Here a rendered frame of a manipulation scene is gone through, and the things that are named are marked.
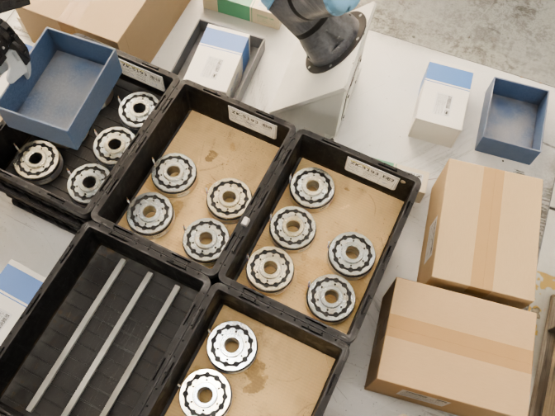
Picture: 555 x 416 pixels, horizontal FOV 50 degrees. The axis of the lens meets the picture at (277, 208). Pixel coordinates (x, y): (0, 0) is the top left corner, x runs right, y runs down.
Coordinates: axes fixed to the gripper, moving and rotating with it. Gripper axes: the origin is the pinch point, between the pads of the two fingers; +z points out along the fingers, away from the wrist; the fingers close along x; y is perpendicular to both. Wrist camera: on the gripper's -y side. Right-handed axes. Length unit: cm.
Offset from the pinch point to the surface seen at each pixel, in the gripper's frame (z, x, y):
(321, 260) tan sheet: 38, 61, 3
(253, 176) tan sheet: 35, 39, -10
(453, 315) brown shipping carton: 40, 91, 5
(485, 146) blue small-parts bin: 52, 87, -46
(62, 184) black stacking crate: 29.8, -0.8, 9.2
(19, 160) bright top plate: 25.3, -10.7, 8.7
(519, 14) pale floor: 126, 87, -172
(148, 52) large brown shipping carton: 38, -6, -38
